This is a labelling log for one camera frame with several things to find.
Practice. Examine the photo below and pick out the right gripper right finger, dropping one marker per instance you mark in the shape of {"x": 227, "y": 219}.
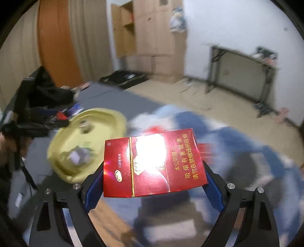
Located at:
{"x": 258, "y": 226}

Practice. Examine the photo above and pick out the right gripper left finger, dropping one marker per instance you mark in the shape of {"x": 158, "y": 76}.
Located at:
{"x": 49, "y": 227}

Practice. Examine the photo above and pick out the silver cigarette box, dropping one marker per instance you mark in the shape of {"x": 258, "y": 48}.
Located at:
{"x": 78, "y": 156}

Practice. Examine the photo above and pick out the red white cigarette carton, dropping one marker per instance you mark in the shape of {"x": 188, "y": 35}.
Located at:
{"x": 205, "y": 150}

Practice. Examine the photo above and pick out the round beige tin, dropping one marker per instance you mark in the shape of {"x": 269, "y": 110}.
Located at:
{"x": 85, "y": 126}

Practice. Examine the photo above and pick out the red cigarette pack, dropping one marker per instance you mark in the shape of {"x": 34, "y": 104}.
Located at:
{"x": 152, "y": 164}

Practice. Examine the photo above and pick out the blue white checkered blanket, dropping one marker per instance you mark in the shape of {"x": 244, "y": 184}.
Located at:
{"x": 186, "y": 218}

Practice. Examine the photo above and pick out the yellow plastic tray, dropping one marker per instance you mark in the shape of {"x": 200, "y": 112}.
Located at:
{"x": 107, "y": 124}

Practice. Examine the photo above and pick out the black clothes pile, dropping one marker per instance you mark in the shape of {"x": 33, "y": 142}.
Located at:
{"x": 36, "y": 104}

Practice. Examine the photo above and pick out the black folding table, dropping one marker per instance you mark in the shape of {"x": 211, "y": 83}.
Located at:
{"x": 248, "y": 76}

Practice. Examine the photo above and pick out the black suitcase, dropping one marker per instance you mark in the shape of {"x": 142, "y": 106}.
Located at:
{"x": 124, "y": 79}

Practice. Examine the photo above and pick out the wooden wardrobe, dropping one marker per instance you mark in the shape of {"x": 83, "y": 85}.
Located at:
{"x": 145, "y": 39}

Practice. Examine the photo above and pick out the plastic bag on wardrobe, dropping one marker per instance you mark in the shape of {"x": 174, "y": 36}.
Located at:
{"x": 177, "y": 22}

